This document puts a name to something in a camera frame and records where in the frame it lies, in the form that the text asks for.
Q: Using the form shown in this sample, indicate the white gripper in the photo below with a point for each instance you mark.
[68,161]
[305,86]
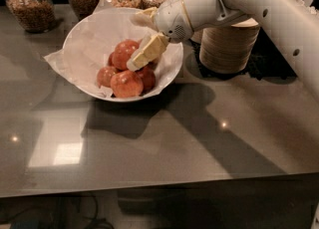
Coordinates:
[172,19]

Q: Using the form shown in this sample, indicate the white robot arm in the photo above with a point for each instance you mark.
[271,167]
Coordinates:
[290,26]

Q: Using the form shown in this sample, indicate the white bowl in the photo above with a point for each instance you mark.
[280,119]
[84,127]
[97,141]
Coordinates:
[86,40]

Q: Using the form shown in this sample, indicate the top red apple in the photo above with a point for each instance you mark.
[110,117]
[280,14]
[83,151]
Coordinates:
[123,52]

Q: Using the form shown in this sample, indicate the right lower red apple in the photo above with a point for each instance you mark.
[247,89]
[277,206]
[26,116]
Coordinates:
[148,77]

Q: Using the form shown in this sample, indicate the small hidden red apple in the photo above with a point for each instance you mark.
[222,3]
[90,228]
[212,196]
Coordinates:
[110,59]

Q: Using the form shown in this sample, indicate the front red apple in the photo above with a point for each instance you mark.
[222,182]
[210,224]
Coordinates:
[126,84]

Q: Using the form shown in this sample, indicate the back paper bowl stack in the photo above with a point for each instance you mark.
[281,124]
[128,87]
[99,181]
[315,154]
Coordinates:
[197,36]

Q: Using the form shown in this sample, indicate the paper bowl stack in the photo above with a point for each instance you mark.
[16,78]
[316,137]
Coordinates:
[197,36]
[226,50]

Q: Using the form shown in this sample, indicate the left red apple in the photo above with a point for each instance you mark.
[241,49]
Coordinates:
[104,76]

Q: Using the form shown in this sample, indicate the front paper bowl stack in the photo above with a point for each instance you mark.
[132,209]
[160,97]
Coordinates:
[226,50]

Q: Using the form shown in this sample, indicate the white paper liner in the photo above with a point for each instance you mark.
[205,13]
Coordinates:
[79,57]

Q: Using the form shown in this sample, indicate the black mat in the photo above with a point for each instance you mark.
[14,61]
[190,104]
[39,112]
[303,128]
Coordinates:
[264,62]

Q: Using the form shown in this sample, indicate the far left grain jar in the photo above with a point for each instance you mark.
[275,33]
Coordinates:
[34,16]

